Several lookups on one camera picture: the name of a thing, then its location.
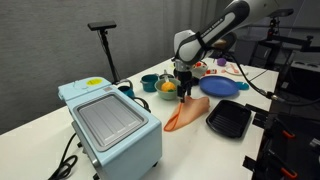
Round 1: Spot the orange handled clamp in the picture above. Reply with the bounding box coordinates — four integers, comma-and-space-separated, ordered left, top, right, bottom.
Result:
266, 149, 299, 180
269, 116, 297, 139

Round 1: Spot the blue round plate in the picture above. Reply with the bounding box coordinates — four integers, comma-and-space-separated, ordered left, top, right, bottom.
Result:
198, 75, 240, 98

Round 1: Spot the long black tape strip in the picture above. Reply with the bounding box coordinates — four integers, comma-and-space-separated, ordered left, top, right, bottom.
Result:
245, 103, 268, 115

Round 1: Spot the small teal dish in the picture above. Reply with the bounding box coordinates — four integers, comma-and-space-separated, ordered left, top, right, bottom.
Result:
234, 80, 250, 91

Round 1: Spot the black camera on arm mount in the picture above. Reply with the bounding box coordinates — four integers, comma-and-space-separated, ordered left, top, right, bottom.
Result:
259, 8, 295, 18

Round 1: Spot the light blue toaster oven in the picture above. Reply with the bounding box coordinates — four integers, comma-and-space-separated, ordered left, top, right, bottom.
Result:
57, 77, 163, 180

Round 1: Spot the black camera stand pole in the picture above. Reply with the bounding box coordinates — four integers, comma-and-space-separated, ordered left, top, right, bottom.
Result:
99, 29, 122, 85

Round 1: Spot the black control box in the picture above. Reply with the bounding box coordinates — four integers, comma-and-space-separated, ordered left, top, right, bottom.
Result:
286, 59, 320, 101

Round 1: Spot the orange toy fruit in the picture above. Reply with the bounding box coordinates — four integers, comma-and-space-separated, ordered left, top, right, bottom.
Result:
160, 81, 177, 93

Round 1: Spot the purple ball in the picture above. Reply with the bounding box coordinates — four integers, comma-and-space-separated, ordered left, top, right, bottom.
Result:
216, 57, 228, 67

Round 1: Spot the black ridged grill tray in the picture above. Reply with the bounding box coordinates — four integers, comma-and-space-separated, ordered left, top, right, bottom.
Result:
205, 99, 253, 139

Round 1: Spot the black cable loop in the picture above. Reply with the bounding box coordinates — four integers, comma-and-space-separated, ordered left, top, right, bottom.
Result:
133, 96, 152, 114

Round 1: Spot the orange cloth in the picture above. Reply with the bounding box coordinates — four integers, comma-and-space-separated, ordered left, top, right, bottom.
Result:
163, 95, 211, 133

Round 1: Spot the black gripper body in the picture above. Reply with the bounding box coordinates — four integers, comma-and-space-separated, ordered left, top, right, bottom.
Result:
175, 66, 194, 89

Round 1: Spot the teal pot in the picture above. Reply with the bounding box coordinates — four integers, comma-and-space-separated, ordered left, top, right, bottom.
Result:
139, 73, 160, 93

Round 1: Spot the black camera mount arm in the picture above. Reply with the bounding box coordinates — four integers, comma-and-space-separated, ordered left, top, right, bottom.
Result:
263, 16, 320, 53

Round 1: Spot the white plate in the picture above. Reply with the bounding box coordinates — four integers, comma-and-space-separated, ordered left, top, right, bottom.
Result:
223, 63, 250, 77

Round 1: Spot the black stereo camera bar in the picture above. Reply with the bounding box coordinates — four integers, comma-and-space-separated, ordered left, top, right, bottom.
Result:
87, 20, 118, 32

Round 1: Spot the black office chair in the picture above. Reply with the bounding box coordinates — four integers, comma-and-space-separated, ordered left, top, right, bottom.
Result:
209, 31, 238, 58

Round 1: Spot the black toaster power cord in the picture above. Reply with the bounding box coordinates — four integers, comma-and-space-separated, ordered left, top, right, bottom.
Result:
48, 132, 79, 180

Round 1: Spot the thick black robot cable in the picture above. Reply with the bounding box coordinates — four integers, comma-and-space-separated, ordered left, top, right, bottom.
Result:
229, 53, 320, 108

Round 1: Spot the green bowl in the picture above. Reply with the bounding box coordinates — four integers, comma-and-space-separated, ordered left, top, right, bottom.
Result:
154, 77, 183, 101

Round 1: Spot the grey pleated curtain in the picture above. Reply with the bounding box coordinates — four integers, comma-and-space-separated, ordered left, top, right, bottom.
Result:
159, 0, 218, 64

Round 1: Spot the grey connector block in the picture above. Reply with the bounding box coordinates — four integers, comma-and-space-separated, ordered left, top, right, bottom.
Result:
309, 138, 320, 149

